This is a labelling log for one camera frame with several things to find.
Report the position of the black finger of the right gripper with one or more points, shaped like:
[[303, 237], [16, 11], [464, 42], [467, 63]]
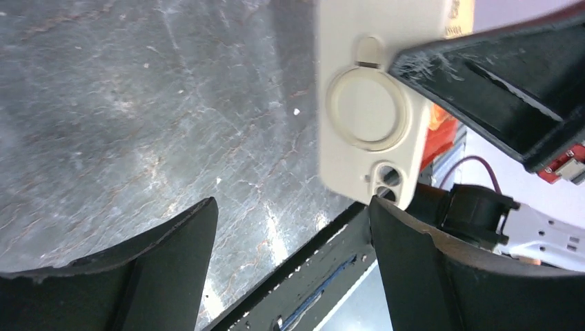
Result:
[[520, 87]]

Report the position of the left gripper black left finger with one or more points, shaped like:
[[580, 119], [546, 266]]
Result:
[[153, 281]]

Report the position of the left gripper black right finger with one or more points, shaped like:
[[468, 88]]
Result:
[[435, 281]]

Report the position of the beige phone case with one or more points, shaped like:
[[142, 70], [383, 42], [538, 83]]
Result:
[[372, 128]]

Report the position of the cassava chips bag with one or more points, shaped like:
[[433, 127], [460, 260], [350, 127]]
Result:
[[442, 126]]

